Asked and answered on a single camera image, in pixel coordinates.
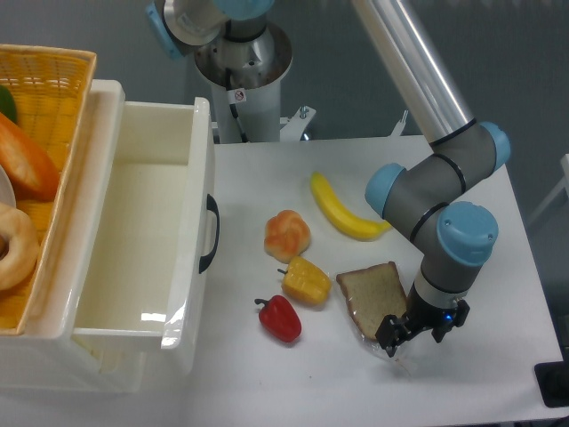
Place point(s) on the white plate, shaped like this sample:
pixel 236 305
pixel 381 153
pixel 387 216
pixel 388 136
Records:
pixel 7 195

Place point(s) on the yellow bell pepper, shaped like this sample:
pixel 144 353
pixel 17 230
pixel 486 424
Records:
pixel 305 282

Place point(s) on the black drawer handle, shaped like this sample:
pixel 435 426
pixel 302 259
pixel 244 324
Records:
pixel 213 236

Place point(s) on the green vegetable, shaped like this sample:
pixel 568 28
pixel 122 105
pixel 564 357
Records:
pixel 7 104

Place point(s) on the white chair frame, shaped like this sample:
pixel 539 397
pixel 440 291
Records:
pixel 554 200

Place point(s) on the beige bagel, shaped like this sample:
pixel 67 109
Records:
pixel 19 233

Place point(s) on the white table frame bracket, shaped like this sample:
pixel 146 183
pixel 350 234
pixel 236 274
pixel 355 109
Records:
pixel 296 127

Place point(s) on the yellow banana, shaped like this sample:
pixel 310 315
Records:
pixel 341 218

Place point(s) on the round knotted bread roll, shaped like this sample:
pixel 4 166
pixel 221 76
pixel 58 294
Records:
pixel 286 236

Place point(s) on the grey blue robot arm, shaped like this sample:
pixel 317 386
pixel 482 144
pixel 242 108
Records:
pixel 423 203

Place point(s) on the white drawer cabinet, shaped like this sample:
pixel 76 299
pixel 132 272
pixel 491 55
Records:
pixel 48 355

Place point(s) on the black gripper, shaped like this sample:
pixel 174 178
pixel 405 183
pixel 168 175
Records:
pixel 419 317

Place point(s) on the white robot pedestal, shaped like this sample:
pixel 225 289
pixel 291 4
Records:
pixel 251 107

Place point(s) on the red bell pepper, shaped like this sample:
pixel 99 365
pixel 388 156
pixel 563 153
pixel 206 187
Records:
pixel 279 318

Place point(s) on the yellow wicker basket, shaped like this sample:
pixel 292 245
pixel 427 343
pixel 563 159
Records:
pixel 50 86

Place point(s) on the black device at edge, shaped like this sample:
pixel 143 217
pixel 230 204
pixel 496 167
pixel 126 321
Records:
pixel 552 378

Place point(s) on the orange baguette loaf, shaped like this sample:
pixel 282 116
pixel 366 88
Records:
pixel 32 173

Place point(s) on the white plastic drawer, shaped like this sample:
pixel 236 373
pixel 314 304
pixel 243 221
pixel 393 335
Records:
pixel 143 294

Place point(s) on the toast slice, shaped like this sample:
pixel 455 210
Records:
pixel 369 295

